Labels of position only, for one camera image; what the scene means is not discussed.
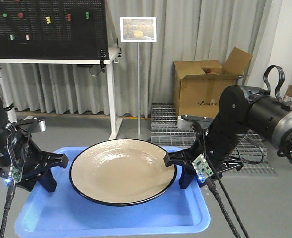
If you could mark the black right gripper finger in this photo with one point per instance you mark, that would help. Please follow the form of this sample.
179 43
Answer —
187 176
181 158

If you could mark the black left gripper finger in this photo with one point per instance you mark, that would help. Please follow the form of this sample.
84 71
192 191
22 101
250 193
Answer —
47 181
50 160

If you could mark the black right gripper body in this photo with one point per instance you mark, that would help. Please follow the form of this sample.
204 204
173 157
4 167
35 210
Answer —
217 139

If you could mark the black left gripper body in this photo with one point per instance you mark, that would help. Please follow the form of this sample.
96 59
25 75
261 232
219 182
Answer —
18 149

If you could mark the blue plastic tray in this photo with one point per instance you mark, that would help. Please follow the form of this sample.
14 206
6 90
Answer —
66 214

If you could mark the beige plate with black rim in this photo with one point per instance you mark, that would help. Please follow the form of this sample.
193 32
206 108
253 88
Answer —
122 172

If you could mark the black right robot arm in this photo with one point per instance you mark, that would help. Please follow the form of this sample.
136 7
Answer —
241 108

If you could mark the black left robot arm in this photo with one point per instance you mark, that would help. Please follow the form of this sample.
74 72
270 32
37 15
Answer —
5 123

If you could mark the green left circuit board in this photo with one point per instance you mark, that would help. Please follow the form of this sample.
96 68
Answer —
14 175

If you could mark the green circuit board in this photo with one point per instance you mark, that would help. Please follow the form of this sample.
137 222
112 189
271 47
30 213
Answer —
202 168
14 175

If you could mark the green right circuit board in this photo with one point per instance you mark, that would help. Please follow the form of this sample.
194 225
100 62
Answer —
202 168

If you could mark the metal floor grate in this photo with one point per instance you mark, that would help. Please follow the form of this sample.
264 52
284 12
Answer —
164 132

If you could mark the brown cardboard box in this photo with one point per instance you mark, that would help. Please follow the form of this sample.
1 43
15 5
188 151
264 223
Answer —
199 84

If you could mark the white standing desk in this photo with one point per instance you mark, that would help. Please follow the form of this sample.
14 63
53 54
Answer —
114 52

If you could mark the black pegboard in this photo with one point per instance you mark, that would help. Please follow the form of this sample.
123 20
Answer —
53 29

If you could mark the sign stand with picture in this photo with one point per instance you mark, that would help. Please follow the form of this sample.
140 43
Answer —
138 30

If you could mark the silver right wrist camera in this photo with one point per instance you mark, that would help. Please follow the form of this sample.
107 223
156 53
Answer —
184 122

